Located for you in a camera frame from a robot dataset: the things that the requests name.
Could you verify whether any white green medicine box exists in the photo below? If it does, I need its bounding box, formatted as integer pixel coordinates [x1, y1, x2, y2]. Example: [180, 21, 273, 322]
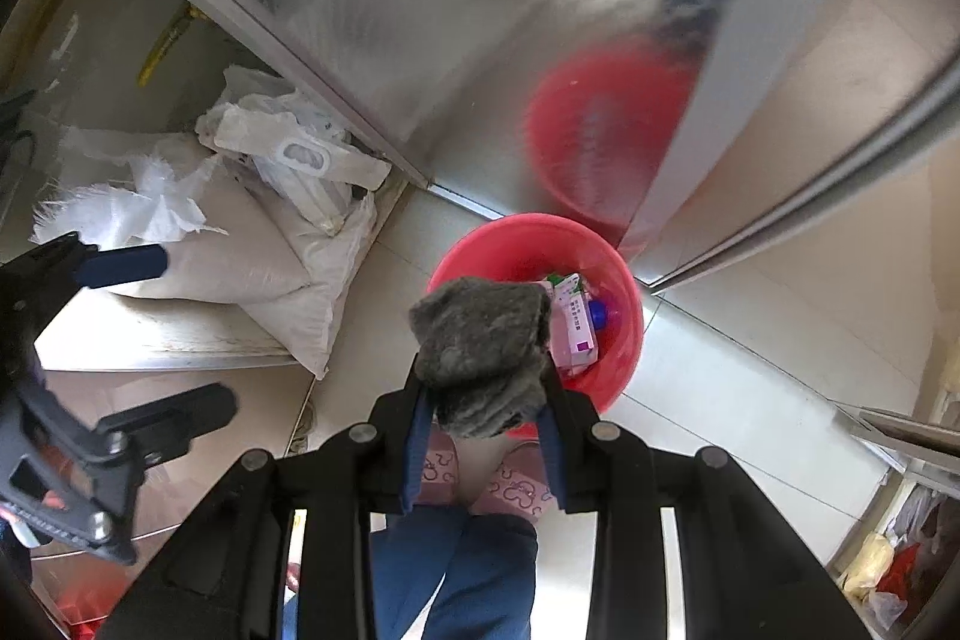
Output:
[545, 273, 599, 377]

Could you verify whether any dark grey scouring pad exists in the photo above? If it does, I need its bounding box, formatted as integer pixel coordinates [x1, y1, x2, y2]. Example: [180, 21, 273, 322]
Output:
[409, 276, 551, 438]

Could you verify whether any red trash bucket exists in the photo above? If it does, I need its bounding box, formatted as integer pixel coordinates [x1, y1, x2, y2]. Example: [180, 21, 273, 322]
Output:
[427, 213, 644, 413]

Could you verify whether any white woven sack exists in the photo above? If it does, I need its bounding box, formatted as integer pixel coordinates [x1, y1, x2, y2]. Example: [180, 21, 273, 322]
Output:
[116, 159, 377, 377]

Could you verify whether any pink patterned slipper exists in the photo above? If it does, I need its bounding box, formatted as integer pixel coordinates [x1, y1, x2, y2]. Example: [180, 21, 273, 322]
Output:
[470, 442, 558, 523]

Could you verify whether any blue trouser leg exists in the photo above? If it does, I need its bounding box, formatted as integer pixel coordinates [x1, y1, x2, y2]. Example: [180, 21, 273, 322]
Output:
[280, 503, 541, 640]

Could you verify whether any white wet wipes pack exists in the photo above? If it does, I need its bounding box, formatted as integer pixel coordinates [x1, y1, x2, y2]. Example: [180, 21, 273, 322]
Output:
[195, 104, 392, 190]

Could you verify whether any blue round lid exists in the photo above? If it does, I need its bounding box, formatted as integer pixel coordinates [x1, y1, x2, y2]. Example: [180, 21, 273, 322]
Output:
[587, 299, 619, 333]

